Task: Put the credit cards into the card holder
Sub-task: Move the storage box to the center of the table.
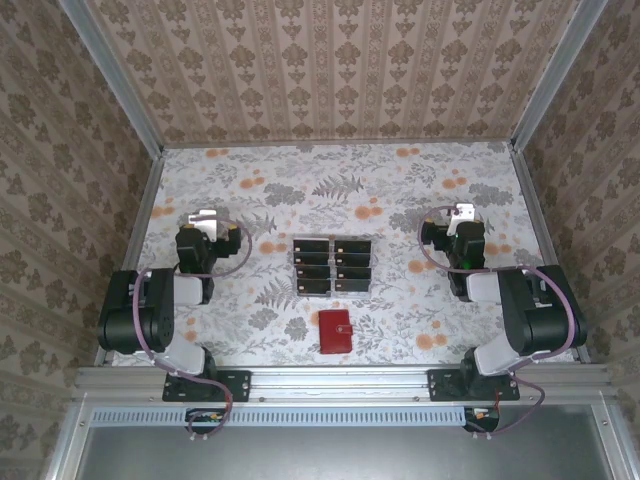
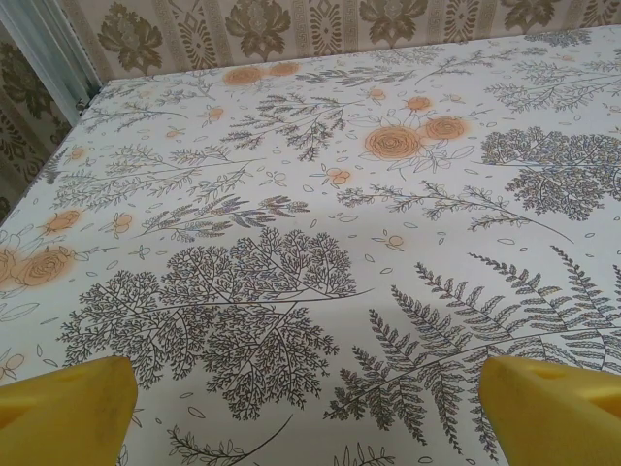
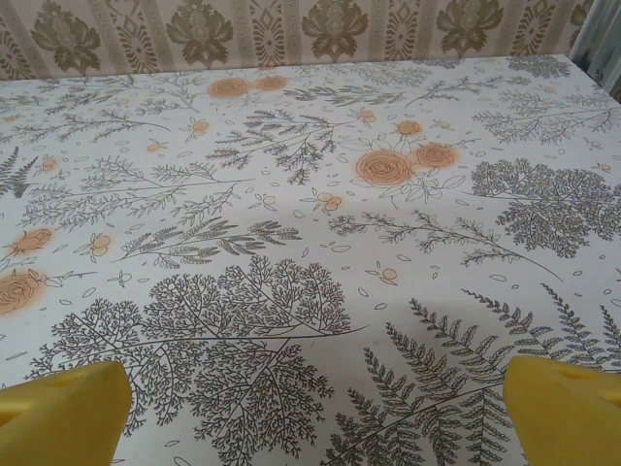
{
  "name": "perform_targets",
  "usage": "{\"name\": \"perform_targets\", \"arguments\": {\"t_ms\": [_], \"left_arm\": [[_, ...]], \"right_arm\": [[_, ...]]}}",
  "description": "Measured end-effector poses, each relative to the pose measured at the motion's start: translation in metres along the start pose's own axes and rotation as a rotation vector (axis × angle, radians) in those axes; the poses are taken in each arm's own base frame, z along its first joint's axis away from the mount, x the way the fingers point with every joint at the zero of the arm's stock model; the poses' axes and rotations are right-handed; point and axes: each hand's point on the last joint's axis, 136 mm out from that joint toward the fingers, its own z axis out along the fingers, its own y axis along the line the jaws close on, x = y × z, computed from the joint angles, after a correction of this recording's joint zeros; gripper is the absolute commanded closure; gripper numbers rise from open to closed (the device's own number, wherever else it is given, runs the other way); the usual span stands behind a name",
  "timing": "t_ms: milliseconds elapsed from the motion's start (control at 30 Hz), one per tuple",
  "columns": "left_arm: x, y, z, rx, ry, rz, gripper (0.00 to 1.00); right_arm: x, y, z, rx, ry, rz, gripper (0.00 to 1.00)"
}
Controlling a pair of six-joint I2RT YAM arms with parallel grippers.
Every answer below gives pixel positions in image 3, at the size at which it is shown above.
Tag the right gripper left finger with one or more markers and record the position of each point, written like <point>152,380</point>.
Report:
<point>63,417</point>

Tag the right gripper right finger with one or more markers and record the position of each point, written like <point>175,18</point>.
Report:
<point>563,417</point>

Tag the floral printed tablecloth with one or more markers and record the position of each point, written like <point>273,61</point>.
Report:
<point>310,242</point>

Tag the aluminium frame post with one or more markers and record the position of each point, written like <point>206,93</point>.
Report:
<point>597,29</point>

